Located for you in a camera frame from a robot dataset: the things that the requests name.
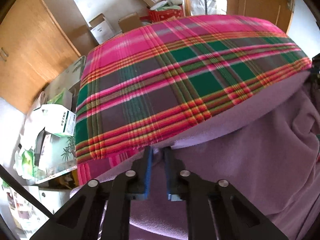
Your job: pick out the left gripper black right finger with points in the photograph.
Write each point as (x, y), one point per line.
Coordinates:
(215, 210)

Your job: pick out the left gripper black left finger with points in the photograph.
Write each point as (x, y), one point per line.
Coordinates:
(101, 210)

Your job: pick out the purple fleece garment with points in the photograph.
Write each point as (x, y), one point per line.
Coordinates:
(267, 147)

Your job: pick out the white drawer cabinet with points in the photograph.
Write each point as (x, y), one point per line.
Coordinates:
(23, 218)

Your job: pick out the glass top side table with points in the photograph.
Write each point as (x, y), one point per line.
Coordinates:
(47, 139)

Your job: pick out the green plastic package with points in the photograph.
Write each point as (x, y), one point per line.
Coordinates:
(24, 163)

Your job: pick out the wooden door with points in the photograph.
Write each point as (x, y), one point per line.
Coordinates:
(278, 12)

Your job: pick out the white green tissue box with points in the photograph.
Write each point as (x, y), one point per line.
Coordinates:
(55, 119)

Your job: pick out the pink green plaid bedspread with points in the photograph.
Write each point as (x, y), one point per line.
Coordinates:
(156, 81)

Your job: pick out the white open cardboard box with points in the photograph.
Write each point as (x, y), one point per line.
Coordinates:
(101, 29)

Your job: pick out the wooden wardrobe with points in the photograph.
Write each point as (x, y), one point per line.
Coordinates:
(39, 40)

